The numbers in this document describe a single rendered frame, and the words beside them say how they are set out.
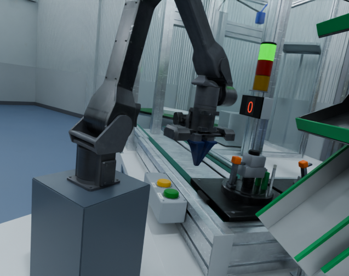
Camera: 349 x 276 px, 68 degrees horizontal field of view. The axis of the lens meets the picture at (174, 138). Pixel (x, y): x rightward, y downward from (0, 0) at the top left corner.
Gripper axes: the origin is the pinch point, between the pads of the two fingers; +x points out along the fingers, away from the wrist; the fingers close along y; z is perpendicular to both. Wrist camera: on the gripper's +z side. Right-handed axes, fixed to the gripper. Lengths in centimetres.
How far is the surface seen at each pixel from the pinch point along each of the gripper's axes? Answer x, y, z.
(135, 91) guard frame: -11, -14, 79
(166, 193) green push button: 10.7, 7.1, 1.0
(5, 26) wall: -127, 67, 934
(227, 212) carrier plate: 10.9, -1.9, -11.7
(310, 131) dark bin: -11.4, -2.1, -26.3
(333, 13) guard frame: -74, -132, 52
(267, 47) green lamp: -31.7, -29.0, 9.6
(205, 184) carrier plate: 10.9, -7.7, 3.9
